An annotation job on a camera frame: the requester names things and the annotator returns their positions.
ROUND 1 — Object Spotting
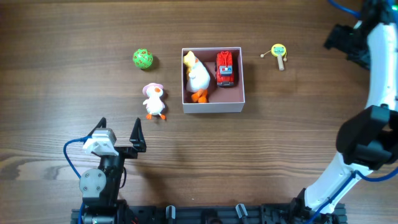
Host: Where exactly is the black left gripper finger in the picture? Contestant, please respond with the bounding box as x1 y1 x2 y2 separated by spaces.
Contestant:
88 117 106 136
129 118 147 152

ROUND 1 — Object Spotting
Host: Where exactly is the small duck with pink hat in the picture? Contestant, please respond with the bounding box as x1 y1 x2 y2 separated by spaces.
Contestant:
142 83 166 120

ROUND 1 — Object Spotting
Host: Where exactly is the green number ball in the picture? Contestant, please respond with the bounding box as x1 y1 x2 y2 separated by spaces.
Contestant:
132 49 154 69

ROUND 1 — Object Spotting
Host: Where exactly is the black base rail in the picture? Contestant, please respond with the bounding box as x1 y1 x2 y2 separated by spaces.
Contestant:
70 203 348 224

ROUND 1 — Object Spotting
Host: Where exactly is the blue left cable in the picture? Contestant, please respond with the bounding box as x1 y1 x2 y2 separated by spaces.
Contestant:
63 136 93 224

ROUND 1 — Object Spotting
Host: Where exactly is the white box pink interior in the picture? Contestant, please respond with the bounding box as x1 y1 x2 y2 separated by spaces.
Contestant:
181 47 246 114

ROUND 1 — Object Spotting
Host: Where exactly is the white plush duck yellow hair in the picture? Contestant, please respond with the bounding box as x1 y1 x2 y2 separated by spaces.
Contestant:
183 51 210 103

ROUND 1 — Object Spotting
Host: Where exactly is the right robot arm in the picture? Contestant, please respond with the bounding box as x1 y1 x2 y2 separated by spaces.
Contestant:
287 0 397 223

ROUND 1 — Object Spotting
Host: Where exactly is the red toy fire truck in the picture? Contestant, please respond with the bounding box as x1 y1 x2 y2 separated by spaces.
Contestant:
216 51 234 87

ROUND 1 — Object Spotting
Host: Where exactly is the yellow wooden rattle drum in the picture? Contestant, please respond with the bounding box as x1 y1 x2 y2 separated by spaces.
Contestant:
260 44 287 71

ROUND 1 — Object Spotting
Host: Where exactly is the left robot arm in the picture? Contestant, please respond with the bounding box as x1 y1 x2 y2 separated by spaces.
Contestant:
78 118 147 223

